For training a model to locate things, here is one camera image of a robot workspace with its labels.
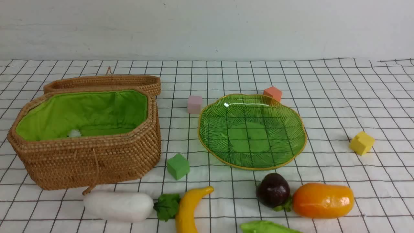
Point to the white toy radish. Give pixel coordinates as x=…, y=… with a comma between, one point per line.
x=130, y=206

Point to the green glass leaf plate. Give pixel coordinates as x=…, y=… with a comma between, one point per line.
x=251, y=132

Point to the green foam cube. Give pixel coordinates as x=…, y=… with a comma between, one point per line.
x=178, y=166

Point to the orange toy mango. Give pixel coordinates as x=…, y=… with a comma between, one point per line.
x=326, y=201

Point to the dark purple toy mangosteen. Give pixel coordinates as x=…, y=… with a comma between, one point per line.
x=274, y=192

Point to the yellow foam cube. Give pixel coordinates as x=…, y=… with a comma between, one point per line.
x=362, y=143

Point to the woven rattan basket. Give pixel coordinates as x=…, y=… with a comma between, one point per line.
x=121, y=137

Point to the yellow toy banana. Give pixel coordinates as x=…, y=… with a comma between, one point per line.
x=185, y=218

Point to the white checkered tablecloth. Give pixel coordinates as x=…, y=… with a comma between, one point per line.
x=336, y=98

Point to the woven rattan basket lid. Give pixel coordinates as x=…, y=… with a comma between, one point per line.
x=148, y=83

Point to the green toy cucumber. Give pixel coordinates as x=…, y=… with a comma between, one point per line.
x=265, y=227

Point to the white fluffy ball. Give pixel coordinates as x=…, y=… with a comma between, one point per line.
x=74, y=133

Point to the pink foam cube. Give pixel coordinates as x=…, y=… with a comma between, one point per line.
x=194, y=104

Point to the orange foam cube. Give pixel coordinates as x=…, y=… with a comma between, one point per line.
x=274, y=93

